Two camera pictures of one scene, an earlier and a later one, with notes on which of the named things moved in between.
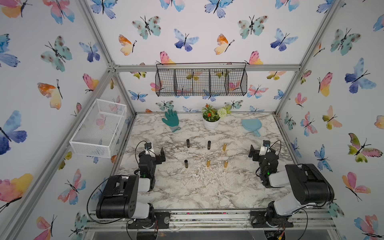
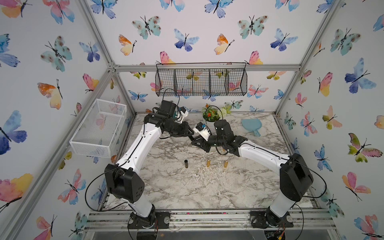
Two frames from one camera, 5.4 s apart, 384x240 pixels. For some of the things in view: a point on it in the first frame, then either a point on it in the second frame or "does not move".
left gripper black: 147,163 -> 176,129
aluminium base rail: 317,220 does not move
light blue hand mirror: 253,125 does not move
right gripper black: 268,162 -> 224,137
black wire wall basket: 189,79 does not move
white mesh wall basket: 97,134 does not move
